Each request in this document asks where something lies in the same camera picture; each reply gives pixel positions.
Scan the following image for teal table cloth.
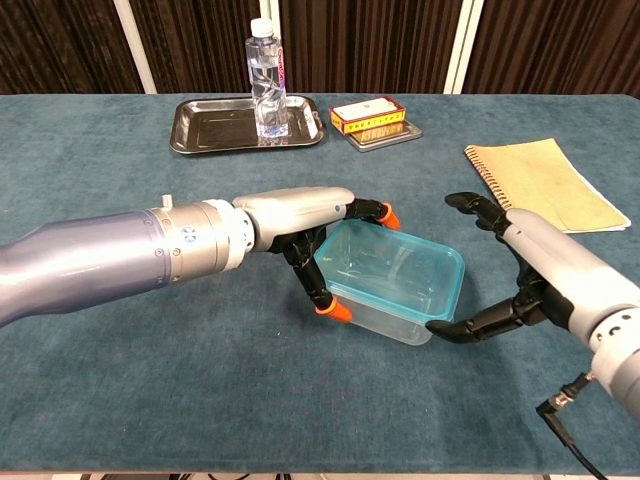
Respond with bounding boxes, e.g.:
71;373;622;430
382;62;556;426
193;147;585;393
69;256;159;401
0;93;640;476

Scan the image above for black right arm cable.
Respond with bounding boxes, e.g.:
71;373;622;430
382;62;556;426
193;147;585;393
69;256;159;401
535;372;609;480

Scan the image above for left silver hand orange fingertips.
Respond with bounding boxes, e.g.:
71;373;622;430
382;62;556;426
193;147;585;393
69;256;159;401
232;186;402;324

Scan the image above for stainless steel tray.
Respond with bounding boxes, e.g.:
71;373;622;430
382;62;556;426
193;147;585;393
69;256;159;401
168;94;328;155

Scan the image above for clear plastic container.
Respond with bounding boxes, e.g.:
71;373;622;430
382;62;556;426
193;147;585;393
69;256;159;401
313;234;464;347

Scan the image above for brown spiral notebook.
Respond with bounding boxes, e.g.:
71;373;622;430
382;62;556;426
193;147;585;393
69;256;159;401
463;138;632;235

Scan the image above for red yellow white-topped box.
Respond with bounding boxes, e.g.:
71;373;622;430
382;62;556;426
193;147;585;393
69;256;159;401
328;96;407;135

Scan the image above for right silver hand black fingers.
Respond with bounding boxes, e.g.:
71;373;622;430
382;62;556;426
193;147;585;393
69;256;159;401
425;192;640;346

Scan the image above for flat silver metal tin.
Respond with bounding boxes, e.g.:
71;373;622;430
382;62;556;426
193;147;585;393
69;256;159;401
344;119;424;153

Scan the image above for clear plastic water bottle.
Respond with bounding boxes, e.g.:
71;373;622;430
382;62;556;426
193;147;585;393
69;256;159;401
244;17;291;141

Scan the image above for transparent blue plastic lid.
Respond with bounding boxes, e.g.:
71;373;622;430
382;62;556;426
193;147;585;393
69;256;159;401
313;218;466;324

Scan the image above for dark slatted partition panel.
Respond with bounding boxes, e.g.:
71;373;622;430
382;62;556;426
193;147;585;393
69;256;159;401
112;0;281;96
0;0;159;96
442;0;640;99
259;0;484;96

